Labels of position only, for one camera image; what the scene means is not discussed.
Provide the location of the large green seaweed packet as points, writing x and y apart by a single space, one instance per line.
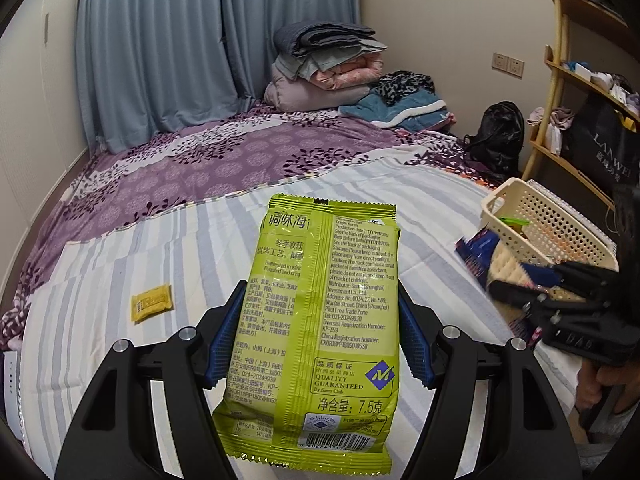
310 310

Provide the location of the leopard print cloth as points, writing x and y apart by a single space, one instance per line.
400 85

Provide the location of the cream plastic basket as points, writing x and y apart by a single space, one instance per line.
560 225

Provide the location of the white box device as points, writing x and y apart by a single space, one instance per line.
10 385

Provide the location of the wall outlet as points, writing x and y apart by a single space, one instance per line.
507 64

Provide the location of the striped bed sheet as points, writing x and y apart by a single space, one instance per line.
440 200

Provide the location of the pale green folded blanket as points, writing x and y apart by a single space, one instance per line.
300 66

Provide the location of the small yellow packet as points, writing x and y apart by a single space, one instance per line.
150 303

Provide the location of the pink cloths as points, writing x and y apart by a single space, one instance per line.
562 119

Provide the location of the blue fleece blanket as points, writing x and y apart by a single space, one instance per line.
390 110

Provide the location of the person's right forearm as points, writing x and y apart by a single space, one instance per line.
600 385

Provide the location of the dark grey folded blanket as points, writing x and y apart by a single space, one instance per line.
320 35

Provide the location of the pink floral quilt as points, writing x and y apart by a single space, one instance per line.
350 75

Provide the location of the small white shelf boxes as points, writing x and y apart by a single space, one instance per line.
600 79

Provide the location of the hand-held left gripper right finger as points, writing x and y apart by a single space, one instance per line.
417 345

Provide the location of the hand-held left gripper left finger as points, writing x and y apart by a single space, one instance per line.
225 340

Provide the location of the navy cracker packet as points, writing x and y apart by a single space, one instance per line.
480 250

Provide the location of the wooden ladder shelf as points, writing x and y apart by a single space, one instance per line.
557 60

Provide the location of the black shopping bag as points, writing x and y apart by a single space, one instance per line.
600 145

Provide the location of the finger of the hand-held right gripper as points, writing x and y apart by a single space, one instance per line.
515 292
585 275

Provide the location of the purple floral bedsheet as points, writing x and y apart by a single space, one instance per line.
200 160

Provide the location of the white wardrobe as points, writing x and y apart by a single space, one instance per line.
35 110

